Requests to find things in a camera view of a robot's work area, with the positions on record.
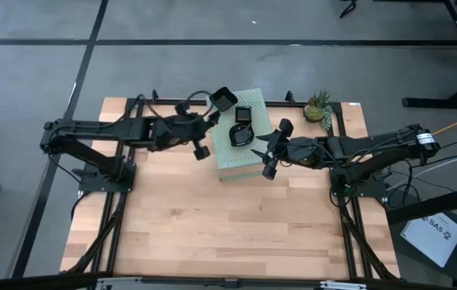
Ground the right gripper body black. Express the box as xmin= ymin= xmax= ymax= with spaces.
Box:
xmin=261 ymin=118 xmax=322 ymax=180

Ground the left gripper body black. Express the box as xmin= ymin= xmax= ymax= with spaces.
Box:
xmin=153 ymin=101 xmax=215 ymax=161

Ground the black wavy-edged square plate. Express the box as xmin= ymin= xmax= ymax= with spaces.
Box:
xmin=209 ymin=86 xmax=239 ymax=113

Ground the black leaf-shaped mini bowl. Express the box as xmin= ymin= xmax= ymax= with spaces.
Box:
xmin=229 ymin=123 xmax=256 ymax=148

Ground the small black square plate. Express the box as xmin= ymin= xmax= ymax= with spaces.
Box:
xmin=235 ymin=106 xmax=253 ymax=125

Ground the green perforated metal shelf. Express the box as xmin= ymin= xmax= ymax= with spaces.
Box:
xmin=206 ymin=88 xmax=274 ymax=183

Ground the potted succulent plant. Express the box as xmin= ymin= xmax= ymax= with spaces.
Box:
xmin=302 ymin=88 xmax=334 ymax=131

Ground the black desk top edge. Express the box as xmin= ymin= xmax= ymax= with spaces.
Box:
xmin=384 ymin=181 xmax=457 ymax=226

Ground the white printed booklet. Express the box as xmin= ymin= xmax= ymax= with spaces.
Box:
xmin=399 ymin=212 xmax=457 ymax=268

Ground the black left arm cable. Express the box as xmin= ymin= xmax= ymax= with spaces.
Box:
xmin=185 ymin=89 xmax=215 ymax=122

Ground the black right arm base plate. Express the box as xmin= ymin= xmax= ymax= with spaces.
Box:
xmin=330 ymin=167 xmax=387 ymax=199

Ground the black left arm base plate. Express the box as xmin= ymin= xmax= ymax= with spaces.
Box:
xmin=77 ymin=160 xmax=136 ymax=193

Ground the silver metal bracket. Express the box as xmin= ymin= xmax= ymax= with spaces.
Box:
xmin=319 ymin=280 xmax=368 ymax=290
xmin=96 ymin=276 xmax=143 ymax=290

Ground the black desk leg frame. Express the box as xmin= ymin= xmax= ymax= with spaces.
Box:
xmin=402 ymin=0 xmax=457 ymax=111

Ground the white floor cable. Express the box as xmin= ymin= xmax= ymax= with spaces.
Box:
xmin=384 ymin=144 xmax=457 ymax=191

